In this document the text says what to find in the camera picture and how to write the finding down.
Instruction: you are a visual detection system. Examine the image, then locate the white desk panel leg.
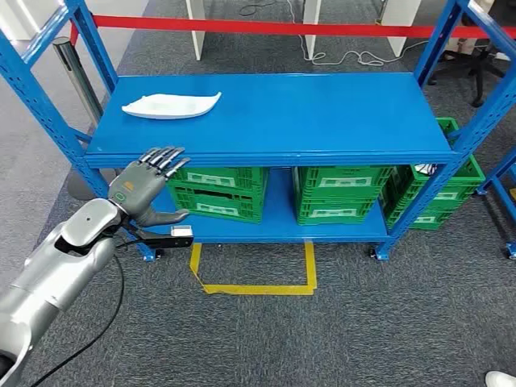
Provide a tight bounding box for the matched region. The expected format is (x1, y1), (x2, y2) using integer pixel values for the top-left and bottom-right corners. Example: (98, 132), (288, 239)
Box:
(380, 0), (422, 58)
(185, 0), (207, 61)
(303, 0), (323, 60)

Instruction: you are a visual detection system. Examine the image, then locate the person's white shoe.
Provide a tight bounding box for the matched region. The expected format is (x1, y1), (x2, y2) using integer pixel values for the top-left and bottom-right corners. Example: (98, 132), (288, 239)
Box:
(484, 369), (516, 387)

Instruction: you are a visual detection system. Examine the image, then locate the yellow floor tape square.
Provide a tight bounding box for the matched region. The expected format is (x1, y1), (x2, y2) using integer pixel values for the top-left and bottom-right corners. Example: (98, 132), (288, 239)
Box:
(189, 241), (318, 297)

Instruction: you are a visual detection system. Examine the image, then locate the white floor cable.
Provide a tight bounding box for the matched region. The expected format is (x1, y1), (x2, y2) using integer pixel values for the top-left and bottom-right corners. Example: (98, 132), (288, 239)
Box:
(284, 0), (430, 68)

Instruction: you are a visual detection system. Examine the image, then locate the blue metal shelf rack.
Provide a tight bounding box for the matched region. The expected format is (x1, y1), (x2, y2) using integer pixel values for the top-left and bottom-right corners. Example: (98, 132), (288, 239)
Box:
(0, 0), (516, 263)
(475, 148), (516, 262)

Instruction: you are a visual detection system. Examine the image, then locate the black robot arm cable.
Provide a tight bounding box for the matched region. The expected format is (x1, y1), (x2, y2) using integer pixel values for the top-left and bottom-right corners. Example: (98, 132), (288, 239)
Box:
(29, 237), (162, 387)

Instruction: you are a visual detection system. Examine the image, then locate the black floor cable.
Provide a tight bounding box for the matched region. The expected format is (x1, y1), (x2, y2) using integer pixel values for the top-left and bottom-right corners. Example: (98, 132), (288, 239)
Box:
(238, 0), (280, 17)

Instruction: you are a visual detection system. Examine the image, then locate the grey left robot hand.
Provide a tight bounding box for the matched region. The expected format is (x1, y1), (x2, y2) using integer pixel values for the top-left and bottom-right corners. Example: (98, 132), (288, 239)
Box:
(108, 145), (192, 229)

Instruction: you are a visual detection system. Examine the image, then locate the black office chair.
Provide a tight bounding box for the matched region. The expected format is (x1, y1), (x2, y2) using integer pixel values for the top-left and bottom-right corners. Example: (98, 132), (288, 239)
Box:
(427, 10), (509, 109)

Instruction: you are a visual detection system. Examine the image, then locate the white curved plastic part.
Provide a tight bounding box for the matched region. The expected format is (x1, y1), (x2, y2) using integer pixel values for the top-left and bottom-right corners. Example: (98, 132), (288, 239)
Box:
(121, 91), (223, 121)

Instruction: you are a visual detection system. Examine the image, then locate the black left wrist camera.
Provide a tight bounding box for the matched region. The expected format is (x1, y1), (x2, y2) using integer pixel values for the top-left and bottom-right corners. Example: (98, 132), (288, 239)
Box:
(127, 224), (195, 252)

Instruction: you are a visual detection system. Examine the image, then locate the red barrier belt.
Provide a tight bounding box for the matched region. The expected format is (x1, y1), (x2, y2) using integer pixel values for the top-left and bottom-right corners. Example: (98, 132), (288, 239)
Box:
(69, 14), (516, 47)

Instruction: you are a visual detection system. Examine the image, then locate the green plastic crate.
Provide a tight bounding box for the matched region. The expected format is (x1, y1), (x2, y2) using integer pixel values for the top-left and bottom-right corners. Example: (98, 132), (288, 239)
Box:
(293, 165), (395, 227)
(379, 116), (487, 231)
(166, 166), (269, 226)

